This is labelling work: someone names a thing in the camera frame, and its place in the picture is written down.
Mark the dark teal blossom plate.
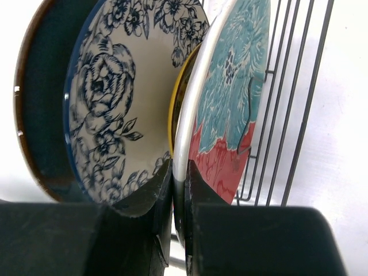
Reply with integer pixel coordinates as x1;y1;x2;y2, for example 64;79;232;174
14;0;96;202

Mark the grey wire dish rack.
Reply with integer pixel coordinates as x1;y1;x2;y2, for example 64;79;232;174
169;0;335;276

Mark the yellow rimmed patterned plate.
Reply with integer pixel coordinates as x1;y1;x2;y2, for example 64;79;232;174
167;43;202;156

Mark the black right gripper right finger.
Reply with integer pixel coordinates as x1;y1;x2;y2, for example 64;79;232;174
185;161;347;275

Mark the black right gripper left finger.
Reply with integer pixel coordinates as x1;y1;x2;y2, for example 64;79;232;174
1;160;173;275

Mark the blue floral white plate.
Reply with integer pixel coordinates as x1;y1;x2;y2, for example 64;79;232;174
64;1;209;205

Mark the red and teal patterned plate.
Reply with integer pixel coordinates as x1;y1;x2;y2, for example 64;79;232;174
173;0;272;248

